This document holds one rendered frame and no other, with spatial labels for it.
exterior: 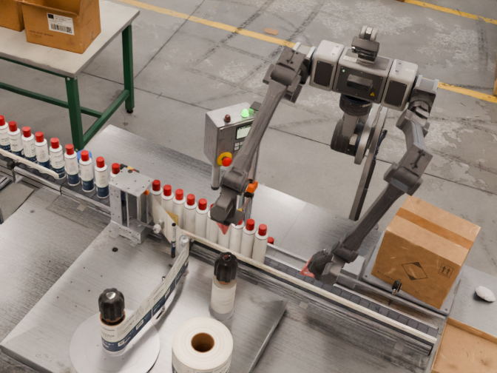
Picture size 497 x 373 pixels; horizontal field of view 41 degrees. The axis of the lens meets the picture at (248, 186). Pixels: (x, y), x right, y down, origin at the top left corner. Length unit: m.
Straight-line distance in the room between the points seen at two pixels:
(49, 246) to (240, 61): 2.98
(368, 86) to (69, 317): 1.40
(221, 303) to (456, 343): 0.91
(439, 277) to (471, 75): 3.38
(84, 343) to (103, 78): 3.01
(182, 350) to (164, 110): 2.81
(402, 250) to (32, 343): 1.38
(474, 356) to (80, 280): 1.50
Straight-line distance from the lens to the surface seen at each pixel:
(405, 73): 2.65
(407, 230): 2.58
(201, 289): 2.55
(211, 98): 4.92
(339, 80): 2.67
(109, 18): 4.28
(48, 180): 2.99
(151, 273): 2.60
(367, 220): 2.29
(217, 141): 2.33
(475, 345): 2.71
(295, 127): 4.75
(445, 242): 2.59
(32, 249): 2.79
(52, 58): 3.92
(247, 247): 2.59
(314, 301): 2.60
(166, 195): 2.63
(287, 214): 2.92
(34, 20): 3.98
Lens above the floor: 2.90
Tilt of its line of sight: 43 degrees down
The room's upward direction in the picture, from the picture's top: 7 degrees clockwise
